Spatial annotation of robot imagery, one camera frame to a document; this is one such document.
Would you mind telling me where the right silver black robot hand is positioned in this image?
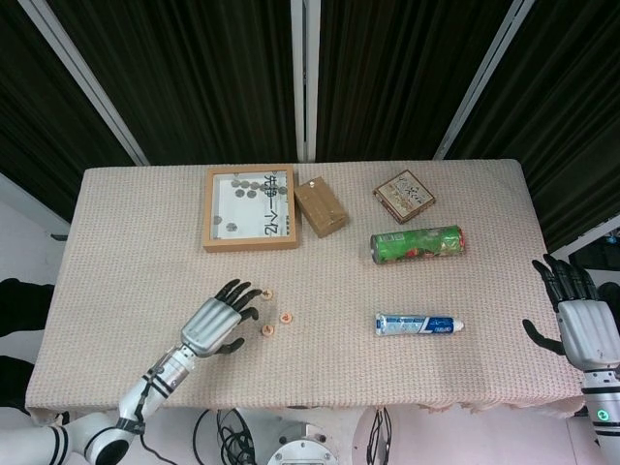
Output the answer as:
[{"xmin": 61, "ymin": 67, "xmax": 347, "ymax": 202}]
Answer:
[{"xmin": 521, "ymin": 254, "xmax": 620, "ymax": 373}]

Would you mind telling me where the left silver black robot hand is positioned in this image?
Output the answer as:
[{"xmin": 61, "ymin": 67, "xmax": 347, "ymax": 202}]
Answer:
[{"xmin": 178, "ymin": 278, "xmax": 265, "ymax": 359}]

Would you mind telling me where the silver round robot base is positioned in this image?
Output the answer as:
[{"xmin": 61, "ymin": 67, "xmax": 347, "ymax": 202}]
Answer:
[{"xmin": 265, "ymin": 420, "xmax": 343, "ymax": 465}]

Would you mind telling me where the black background equipment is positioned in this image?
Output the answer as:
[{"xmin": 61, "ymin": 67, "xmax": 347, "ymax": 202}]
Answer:
[{"xmin": 556, "ymin": 231, "xmax": 620, "ymax": 301}]

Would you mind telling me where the brown cardboard box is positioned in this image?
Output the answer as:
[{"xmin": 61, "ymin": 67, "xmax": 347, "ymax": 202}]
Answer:
[{"xmin": 293, "ymin": 176, "xmax": 351, "ymax": 238}]

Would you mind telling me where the blue white toothpaste tube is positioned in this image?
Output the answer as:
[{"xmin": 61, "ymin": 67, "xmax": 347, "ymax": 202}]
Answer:
[{"xmin": 374, "ymin": 312, "xmax": 465, "ymax": 337}]

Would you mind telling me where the pink woven tablecloth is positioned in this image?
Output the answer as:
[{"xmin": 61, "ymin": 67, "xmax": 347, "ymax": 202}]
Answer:
[{"xmin": 26, "ymin": 158, "xmax": 590, "ymax": 420}]

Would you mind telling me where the black trousered person leg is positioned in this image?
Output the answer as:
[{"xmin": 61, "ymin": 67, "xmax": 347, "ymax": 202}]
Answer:
[
  {"xmin": 0, "ymin": 356, "xmax": 40, "ymax": 416},
  {"xmin": 0, "ymin": 278, "xmax": 55, "ymax": 340}
]

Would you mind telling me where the green chips can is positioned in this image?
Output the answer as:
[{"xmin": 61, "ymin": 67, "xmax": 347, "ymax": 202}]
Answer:
[{"xmin": 369, "ymin": 223, "xmax": 469, "ymax": 265}]

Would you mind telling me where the black curtain panel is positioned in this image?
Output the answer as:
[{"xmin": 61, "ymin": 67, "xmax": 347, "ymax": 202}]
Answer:
[
  {"xmin": 443, "ymin": 0, "xmax": 620, "ymax": 254},
  {"xmin": 315, "ymin": 0, "xmax": 523, "ymax": 162},
  {"xmin": 0, "ymin": 0, "xmax": 135, "ymax": 178},
  {"xmin": 46, "ymin": 0, "xmax": 297, "ymax": 165}
]

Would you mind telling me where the brown printed flat box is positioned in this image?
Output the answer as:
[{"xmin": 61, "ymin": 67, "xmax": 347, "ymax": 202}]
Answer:
[{"xmin": 371, "ymin": 169, "xmax": 436, "ymax": 224}]

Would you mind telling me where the wooden shadow box frame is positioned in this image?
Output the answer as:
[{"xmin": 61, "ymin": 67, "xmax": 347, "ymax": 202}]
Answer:
[{"xmin": 201, "ymin": 163, "xmax": 301, "ymax": 254}]

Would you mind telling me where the black cable bundle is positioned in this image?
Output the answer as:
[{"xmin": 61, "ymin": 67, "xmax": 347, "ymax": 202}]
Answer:
[
  {"xmin": 367, "ymin": 406, "xmax": 396, "ymax": 465},
  {"xmin": 193, "ymin": 408, "xmax": 258, "ymax": 465}
]

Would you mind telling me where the white metal frame post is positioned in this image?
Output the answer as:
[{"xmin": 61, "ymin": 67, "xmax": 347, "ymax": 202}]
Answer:
[
  {"xmin": 289, "ymin": 0, "xmax": 322, "ymax": 164},
  {"xmin": 433, "ymin": 0, "xmax": 537, "ymax": 161},
  {"xmin": 17, "ymin": 0, "xmax": 149, "ymax": 167}
]

